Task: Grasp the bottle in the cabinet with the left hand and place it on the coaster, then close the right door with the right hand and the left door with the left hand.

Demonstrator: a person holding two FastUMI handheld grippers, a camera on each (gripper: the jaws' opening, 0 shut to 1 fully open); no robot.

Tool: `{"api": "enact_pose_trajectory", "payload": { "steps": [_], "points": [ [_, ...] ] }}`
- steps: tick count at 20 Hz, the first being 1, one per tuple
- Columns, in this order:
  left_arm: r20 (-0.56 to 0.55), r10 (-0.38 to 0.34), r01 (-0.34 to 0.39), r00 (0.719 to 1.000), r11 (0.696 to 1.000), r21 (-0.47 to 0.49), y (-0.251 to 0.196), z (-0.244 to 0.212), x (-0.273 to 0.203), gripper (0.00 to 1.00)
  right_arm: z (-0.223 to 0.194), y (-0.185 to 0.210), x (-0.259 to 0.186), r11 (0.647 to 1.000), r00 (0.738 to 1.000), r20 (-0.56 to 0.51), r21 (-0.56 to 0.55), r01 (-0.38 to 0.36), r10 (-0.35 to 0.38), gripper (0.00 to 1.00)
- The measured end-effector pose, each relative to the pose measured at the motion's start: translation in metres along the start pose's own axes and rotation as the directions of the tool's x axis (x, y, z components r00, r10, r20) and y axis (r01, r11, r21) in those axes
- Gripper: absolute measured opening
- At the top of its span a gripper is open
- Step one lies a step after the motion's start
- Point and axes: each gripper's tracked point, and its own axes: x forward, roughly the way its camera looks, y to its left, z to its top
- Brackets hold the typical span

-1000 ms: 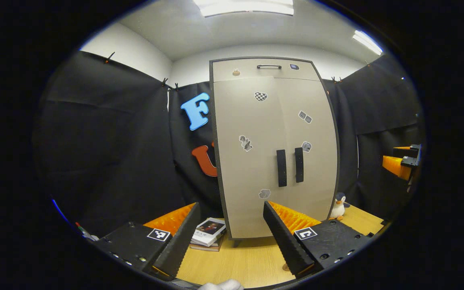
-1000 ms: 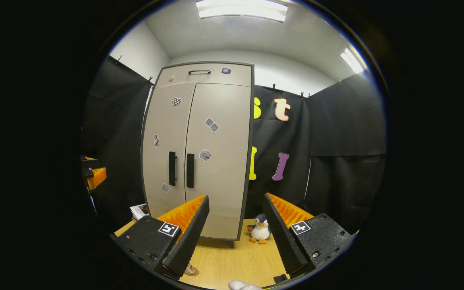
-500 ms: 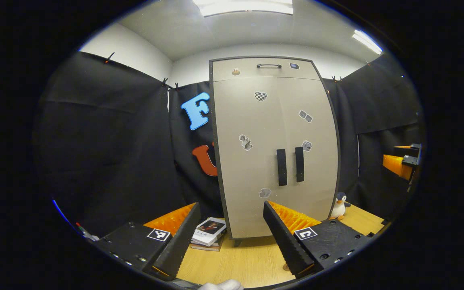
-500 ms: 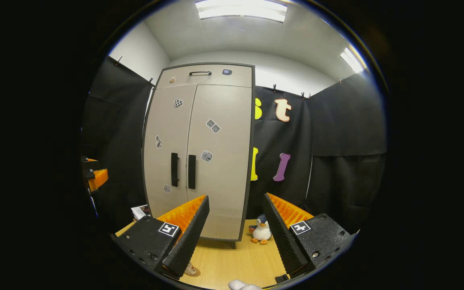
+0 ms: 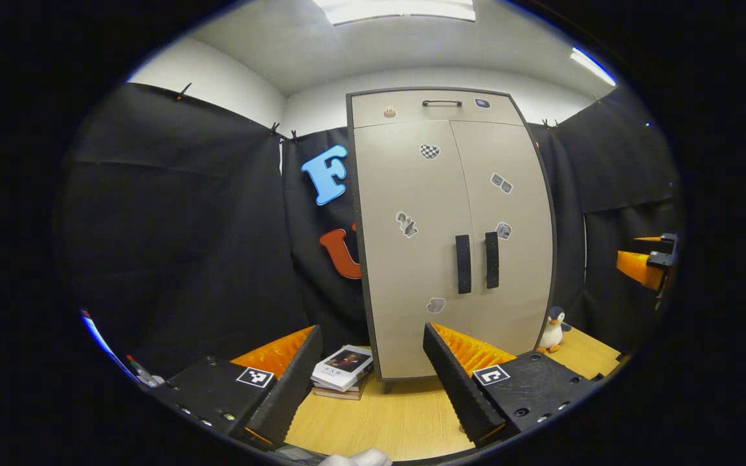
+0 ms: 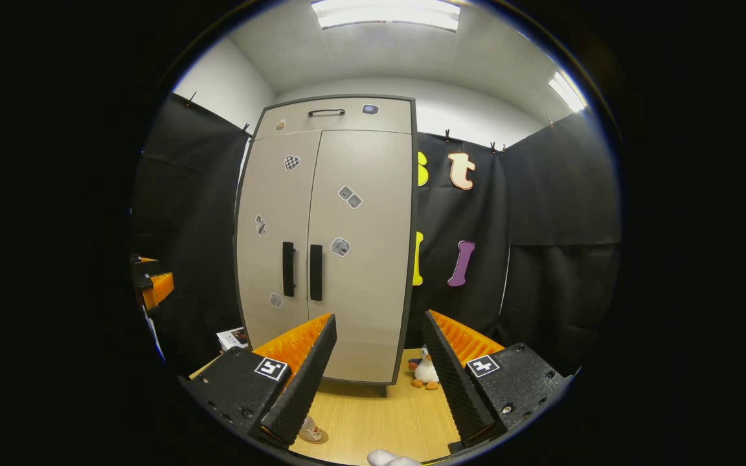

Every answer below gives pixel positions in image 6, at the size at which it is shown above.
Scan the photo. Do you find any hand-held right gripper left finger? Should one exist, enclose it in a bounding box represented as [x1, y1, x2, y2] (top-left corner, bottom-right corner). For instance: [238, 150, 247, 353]
[182, 313, 338, 447]

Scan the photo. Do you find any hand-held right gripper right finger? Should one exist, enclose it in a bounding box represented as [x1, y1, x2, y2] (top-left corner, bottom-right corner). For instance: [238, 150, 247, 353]
[422, 309, 571, 447]

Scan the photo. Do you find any grey cabinet door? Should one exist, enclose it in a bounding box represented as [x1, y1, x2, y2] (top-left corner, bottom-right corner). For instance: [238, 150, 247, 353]
[308, 129, 413, 384]
[237, 131, 322, 350]

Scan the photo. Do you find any grey cabinet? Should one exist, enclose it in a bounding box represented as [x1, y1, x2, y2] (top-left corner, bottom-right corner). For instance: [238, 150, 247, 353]
[234, 94, 419, 397]

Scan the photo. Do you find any grey cabinet drawer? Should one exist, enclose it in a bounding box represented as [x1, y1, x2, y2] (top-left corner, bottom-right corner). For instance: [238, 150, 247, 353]
[253, 97, 413, 140]

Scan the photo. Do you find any penguin plush toy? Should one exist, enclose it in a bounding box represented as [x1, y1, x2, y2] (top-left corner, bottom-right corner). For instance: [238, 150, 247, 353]
[409, 345, 442, 390]

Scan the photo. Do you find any blue edged white board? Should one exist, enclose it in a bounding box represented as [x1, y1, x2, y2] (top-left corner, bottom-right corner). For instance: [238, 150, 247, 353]
[143, 311, 165, 360]

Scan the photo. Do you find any white cover book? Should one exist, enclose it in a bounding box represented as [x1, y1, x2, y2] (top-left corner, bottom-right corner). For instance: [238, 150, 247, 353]
[216, 328, 249, 352]

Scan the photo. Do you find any black backdrop cloth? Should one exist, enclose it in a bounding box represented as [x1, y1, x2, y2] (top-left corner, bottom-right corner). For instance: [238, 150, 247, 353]
[130, 91, 623, 379]

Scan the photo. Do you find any small ceiling light panel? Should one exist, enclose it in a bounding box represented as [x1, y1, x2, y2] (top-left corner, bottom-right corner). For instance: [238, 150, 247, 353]
[548, 70, 587, 113]

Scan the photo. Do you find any large ceiling light panel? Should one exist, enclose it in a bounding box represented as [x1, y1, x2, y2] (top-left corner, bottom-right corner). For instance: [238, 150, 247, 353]
[311, 0, 461, 32]

